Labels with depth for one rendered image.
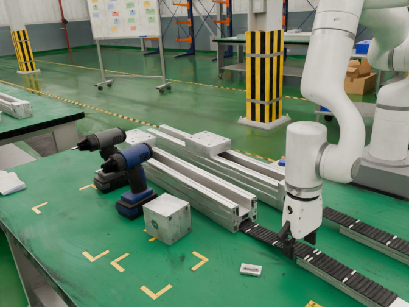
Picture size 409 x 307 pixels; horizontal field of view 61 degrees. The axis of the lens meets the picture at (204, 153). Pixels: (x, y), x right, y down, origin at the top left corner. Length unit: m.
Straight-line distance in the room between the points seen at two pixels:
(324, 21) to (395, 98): 0.57
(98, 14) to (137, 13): 0.85
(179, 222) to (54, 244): 0.37
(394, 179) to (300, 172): 0.56
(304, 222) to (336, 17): 0.44
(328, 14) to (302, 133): 0.25
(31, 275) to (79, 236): 0.77
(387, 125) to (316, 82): 0.59
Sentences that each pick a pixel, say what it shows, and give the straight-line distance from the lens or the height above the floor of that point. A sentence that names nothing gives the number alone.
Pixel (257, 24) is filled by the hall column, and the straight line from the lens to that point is 4.38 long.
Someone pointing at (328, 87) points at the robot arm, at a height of 1.22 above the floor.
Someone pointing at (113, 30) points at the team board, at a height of 1.10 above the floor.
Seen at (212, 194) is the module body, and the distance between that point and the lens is 1.05.
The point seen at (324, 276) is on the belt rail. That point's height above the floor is 0.79.
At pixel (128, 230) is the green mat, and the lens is 1.10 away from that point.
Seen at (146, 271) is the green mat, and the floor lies 0.78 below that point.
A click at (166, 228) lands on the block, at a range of 0.98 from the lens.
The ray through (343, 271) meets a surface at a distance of 0.89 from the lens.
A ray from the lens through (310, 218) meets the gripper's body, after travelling 0.86.
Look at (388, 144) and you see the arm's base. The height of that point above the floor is 0.92.
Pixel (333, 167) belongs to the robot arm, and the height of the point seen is 1.07.
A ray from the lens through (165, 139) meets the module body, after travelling 1.56.
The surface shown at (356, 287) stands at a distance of 0.86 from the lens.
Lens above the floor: 1.38
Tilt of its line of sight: 23 degrees down
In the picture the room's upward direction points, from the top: 4 degrees counter-clockwise
